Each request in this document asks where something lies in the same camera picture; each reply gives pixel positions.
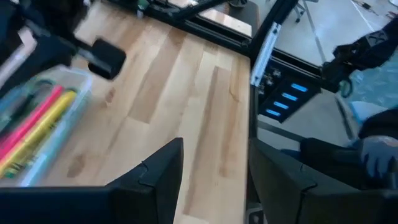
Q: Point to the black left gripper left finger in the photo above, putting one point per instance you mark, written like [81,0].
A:
[93,205]

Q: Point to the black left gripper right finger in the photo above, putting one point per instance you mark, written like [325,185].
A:
[295,199]

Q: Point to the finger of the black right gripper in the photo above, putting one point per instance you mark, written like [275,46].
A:
[31,68]

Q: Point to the clear plastic supply box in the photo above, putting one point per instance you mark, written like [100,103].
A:
[85,87]

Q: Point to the pink highlighter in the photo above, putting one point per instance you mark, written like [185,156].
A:
[31,119]

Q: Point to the yellow highlighter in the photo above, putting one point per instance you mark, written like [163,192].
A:
[40,130]

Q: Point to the black box with blue lights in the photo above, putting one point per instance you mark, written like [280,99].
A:
[306,96]

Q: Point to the person's gloved hand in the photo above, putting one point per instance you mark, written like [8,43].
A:
[379,155]

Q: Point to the silver frame bracket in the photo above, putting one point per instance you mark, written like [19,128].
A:
[264,56]

